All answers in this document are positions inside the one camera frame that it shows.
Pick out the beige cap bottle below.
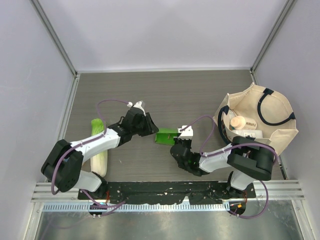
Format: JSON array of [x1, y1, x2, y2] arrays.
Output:
[[230, 116, 246, 130]]

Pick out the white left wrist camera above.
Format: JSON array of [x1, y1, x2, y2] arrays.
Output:
[[127, 100, 146, 116]]

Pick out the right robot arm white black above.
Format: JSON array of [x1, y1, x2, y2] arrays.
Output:
[[170, 136, 278, 198]]

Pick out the napa cabbage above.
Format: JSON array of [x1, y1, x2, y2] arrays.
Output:
[[90, 118, 108, 177]]

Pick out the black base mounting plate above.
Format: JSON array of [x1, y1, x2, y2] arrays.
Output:
[[87, 180, 256, 205]]

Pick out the green paper box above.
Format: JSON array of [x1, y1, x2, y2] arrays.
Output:
[[155, 128, 179, 146]]

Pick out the beige canvas tote bag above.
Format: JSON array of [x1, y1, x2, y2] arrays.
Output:
[[213, 83, 299, 155]]

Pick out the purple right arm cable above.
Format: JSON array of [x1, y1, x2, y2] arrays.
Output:
[[181, 114, 279, 220]]

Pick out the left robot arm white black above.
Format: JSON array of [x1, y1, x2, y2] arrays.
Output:
[[41, 107, 159, 200]]

